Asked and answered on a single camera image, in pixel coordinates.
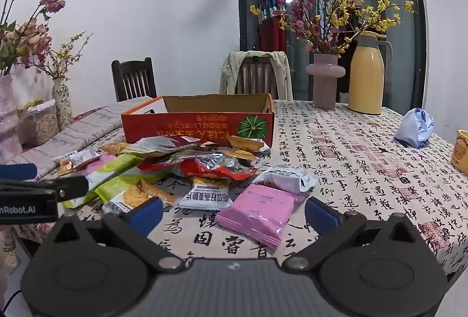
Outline pink marbled vase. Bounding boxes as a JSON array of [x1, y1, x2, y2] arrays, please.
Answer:
[[0, 75, 23, 165]]

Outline yellow thermos jug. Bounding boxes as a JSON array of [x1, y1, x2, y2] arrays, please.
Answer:
[[347, 31, 393, 115]]

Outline thin yellow flower branches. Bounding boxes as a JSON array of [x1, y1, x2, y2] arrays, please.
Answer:
[[47, 31, 94, 81]]

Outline pale green snack packet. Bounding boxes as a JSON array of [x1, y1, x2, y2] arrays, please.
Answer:
[[62, 152, 145, 209]]

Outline yellow and pink blossom branches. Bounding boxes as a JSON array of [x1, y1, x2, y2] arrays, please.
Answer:
[[250, 0, 415, 58]]

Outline yellow-green snack packet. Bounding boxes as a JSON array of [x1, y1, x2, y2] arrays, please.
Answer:
[[94, 171, 172, 205]]

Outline brown slatted wooden chair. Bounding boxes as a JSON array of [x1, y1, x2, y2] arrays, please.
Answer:
[[236, 58, 274, 99]]

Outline grey and white bread packet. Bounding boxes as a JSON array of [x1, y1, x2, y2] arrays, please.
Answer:
[[262, 165, 318, 204]]

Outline silver foil snack packet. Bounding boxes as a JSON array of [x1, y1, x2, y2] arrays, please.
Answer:
[[171, 151, 261, 176]]

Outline blue and white plastic bag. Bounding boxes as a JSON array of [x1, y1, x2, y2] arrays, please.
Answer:
[[394, 107, 436, 149]]

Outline grey patterned quilt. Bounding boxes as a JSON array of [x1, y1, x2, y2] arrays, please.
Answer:
[[22, 96, 163, 171]]

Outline dark wooden chair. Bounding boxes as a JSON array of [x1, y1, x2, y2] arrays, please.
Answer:
[[111, 57, 158, 103]]

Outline hanging red garment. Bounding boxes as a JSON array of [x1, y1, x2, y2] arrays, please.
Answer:
[[258, 0, 288, 53]]

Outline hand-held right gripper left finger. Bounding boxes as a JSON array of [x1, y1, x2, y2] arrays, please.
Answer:
[[43, 197, 188, 274]]

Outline brown and grey snack packet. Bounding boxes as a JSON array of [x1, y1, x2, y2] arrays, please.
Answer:
[[121, 136, 217, 157]]

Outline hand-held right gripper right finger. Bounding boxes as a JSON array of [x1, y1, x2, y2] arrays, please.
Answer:
[[282, 197, 426, 273]]

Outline pink snack packet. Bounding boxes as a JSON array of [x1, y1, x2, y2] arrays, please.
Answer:
[[216, 183, 296, 248]]

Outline white snack packet blue print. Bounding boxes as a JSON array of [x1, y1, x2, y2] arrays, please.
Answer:
[[178, 178, 233, 211]]

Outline beige jacket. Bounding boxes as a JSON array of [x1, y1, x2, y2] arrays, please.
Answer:
[[219, 50, 294, 101]]

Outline pink glass vase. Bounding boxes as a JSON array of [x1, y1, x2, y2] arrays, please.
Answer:
[[306, 54, 346, 110]]

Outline dark framed glass sliding door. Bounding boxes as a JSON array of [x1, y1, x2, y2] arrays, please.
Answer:
[[236, 0, 428, 109]]

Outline clear packet of orange crackers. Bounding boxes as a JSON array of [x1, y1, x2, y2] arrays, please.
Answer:
[[103, 178, 175, 216]]

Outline yellow bear mug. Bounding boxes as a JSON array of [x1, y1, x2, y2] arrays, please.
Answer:
[[450, 130, 468, 172]]

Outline orange cardboard box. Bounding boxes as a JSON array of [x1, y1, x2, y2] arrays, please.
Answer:
[[121, 93, 276, 149]]

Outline small gold snack packet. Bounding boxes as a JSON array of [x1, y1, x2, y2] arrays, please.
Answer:
[[222, 149, 259, 161], [227, 136, 265, 152], [58, 158, 80, 176], [100, 142, 132, 156]]

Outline floral ceramic vase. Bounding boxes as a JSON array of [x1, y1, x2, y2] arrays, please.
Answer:
[[51, 79, 74, 132]]

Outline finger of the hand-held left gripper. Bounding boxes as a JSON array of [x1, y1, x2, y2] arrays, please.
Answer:
[[0, 176, 89, 201], [0, 163, 37, 182]]

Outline small white snack packet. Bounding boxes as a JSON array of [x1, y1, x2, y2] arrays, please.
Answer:
[[53, 149, 102, 166]]

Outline clear plastic food container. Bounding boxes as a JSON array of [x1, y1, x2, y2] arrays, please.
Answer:
[[19, 99, 60, 147]]

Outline red snack packet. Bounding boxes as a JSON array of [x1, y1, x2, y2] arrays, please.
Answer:
[[138, 155, 257, 183]]

